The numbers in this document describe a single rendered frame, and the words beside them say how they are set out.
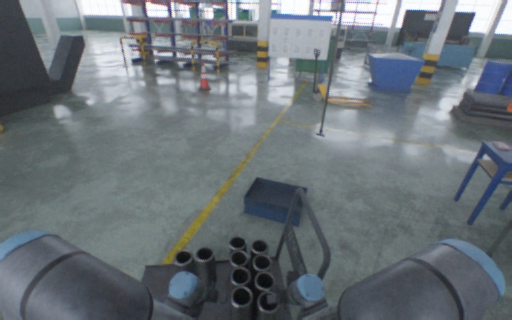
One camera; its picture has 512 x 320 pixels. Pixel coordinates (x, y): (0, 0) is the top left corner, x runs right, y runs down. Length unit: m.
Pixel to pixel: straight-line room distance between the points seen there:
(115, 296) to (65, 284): 0.07
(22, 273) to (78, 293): 0.09
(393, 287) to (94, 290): 0.44
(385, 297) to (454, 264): 0.13
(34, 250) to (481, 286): 0.70
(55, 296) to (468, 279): 0.60
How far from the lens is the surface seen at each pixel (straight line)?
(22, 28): 7.14
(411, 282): 0.47
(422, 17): 15.91
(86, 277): 0.47
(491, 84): 9.85
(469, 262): 0.55
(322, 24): 8.40
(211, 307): 1.88
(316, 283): 1.01
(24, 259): 0.53
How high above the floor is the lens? 1.89
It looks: 30 degrees down
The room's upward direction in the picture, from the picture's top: 2 degrees clockwise
